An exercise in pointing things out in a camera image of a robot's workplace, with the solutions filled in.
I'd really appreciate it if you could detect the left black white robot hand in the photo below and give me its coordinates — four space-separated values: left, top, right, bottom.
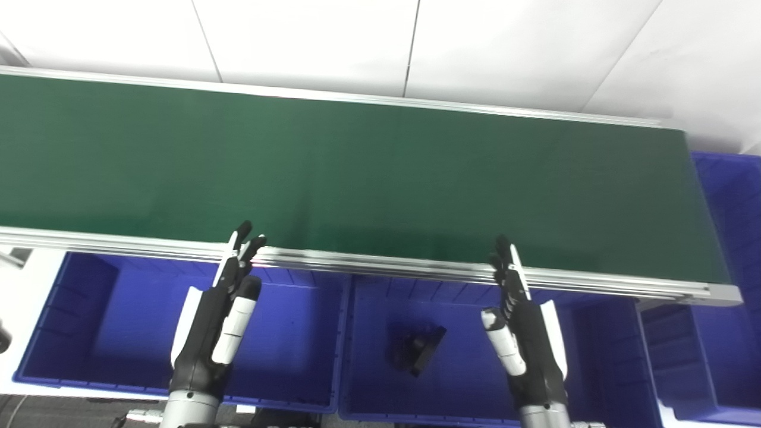
171 221 267 396

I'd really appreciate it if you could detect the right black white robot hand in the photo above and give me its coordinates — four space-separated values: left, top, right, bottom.
480 234 568 411

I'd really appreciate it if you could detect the blue plastic bin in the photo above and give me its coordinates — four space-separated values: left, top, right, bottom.
639 152 761 426
12 251 353 414
339 275 663 428

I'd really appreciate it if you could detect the green conveyor belt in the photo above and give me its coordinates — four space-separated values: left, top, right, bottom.
0 65 744 307
0 74 732 285

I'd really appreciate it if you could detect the aluminium conveyor support bracket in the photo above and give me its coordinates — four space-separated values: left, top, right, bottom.
0 247 34 269

